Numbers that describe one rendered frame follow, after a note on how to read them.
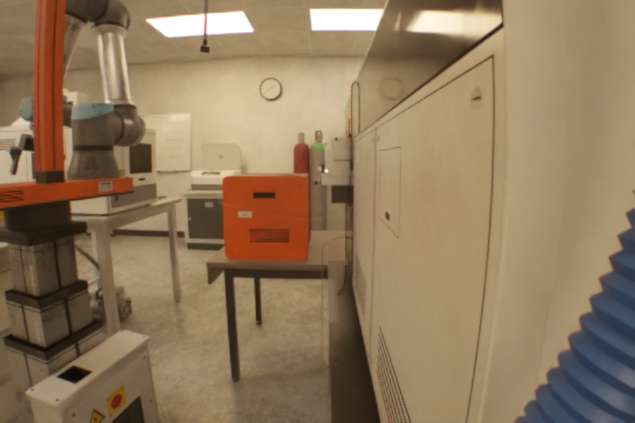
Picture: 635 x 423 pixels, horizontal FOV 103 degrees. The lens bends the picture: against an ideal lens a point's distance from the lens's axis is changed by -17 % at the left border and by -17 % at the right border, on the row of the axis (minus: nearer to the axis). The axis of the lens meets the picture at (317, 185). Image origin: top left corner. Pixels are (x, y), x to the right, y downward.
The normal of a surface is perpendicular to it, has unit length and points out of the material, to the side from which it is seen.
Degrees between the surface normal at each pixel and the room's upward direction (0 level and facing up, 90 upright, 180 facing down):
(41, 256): 90
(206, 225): 90
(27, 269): 90
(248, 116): 90
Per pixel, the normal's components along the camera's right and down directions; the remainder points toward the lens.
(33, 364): -0.21, 0.07
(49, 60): 0.98, 0.02
